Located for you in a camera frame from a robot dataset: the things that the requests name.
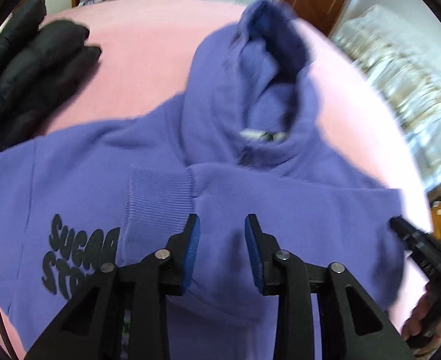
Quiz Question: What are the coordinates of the black puffer jacket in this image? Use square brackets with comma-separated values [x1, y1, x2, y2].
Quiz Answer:
[0, 0, 103, 164]

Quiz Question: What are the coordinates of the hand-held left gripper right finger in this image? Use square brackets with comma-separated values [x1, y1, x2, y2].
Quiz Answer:
[244, 214, 416, 360]

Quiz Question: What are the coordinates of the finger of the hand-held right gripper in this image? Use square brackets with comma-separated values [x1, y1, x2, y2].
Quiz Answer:
[389, 215, 431, 257]

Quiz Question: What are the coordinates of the person's right hand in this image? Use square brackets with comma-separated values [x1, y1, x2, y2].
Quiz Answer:
[401, 289, 441, 346]

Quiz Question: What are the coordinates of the pink bed blanket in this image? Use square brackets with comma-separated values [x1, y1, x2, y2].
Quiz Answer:
[0, 0, 435, 360]

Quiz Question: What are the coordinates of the purple printed hoodie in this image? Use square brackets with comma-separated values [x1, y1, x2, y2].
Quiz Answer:
[0, 0, 407, 360]

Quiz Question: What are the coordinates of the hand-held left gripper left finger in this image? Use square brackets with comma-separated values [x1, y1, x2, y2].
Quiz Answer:
[25, 214, 200, 360]

